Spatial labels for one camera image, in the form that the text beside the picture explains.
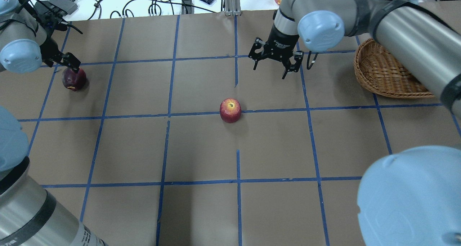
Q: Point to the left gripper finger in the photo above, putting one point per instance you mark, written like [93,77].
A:
[68,60]

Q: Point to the dark red apple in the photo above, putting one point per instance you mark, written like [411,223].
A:
[72,80]

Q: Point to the wicker basket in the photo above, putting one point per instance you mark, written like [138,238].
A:
[378,71]

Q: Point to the aluminium frame post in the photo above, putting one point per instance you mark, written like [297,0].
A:
[232,7]

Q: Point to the grey usb hub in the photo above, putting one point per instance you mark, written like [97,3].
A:
[66,7]

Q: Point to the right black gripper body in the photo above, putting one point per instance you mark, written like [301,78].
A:
[281,37]

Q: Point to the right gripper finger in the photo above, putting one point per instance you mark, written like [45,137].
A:
[292,63]
[257,52]

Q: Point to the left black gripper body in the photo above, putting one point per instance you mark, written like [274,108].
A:
[50,52]

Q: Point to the red yellow apple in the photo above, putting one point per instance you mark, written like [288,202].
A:
[230,110]

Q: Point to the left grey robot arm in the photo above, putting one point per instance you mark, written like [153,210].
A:
[30,215]

